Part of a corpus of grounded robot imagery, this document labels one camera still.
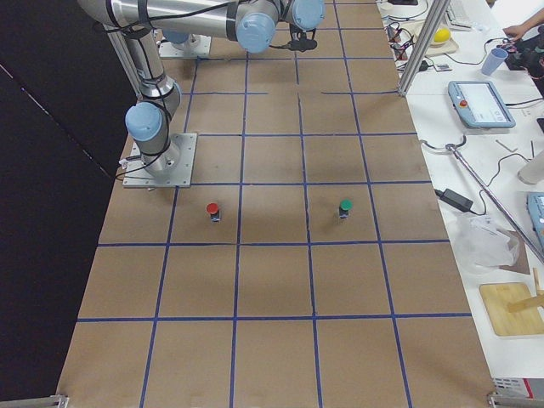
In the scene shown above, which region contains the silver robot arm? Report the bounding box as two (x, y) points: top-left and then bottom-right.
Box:
(162, 30), (201, 51)
(79, 0), (326, 179)

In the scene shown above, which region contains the blue teach pendant tablet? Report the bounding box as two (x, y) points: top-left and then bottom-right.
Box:
(447, 81), (516, 129)

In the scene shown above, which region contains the metal cane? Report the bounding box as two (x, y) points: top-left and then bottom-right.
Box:
(419, 134), (543, 264)

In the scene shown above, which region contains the yellow lemon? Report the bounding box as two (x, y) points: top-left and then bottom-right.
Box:
(431, 27), (451, 47)

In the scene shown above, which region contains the green push button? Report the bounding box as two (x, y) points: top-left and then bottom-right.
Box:
(338, 199), (353, 219)

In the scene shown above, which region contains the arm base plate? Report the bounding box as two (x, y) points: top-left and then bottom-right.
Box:
(159, 35), (212, 60)
(122, 133), (197, 188)

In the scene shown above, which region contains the black power adapter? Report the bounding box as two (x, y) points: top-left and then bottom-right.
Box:
(435, 189), (473, 213)

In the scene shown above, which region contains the aluminium frame post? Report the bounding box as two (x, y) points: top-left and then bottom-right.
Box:
(398, 0), (451, 97)

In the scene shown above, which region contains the wooden cutting board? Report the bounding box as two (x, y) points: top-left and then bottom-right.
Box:
(479, 282), (543, 337)

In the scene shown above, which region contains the clear plastic bag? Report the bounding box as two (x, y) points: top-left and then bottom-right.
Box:
(449, 214), (530, 275)

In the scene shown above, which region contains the light blue plastic cup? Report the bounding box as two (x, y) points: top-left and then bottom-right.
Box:
(480, 48), (509, 76)

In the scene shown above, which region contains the red push button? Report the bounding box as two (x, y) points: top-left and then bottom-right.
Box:
(206, 202), (221, 223)

